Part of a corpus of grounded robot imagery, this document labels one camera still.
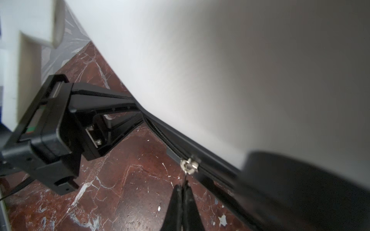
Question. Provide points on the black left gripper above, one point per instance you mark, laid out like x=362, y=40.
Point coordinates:
x=44, y=144

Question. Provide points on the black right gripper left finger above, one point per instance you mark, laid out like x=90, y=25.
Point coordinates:
x=174, y=215

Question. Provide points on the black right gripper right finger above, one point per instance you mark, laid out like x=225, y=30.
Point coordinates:
x=191, y=217

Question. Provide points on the white black suitcase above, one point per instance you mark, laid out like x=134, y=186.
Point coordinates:
x=270, y=98

